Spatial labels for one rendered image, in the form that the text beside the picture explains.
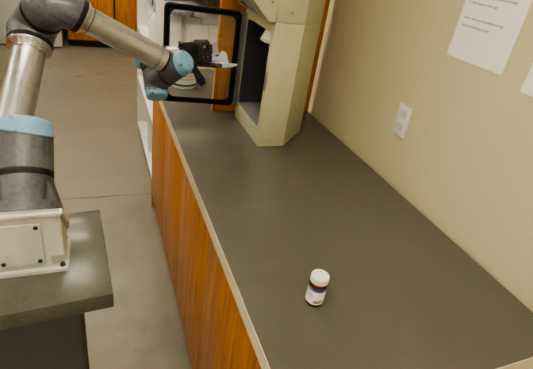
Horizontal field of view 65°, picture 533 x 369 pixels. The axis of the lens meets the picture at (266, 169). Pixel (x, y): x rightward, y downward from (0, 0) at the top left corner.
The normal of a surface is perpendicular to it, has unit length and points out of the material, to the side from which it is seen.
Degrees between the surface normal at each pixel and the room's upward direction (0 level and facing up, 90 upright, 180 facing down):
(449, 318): 0
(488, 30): 90
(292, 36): 90
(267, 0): 90
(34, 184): 34
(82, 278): 0
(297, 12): 90
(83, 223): 0
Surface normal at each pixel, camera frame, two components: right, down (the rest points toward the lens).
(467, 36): -0.93, 0.05
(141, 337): 0.15, -0.87
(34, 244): 0.33, 0.49
